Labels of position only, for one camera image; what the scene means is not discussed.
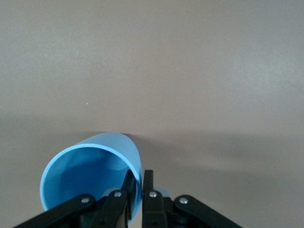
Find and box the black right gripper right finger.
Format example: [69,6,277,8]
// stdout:
[142,169,243,228]

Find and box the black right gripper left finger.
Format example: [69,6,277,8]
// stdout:
[14,169,137,228]

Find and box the blue cup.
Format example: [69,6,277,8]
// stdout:
[39,132,143,225]

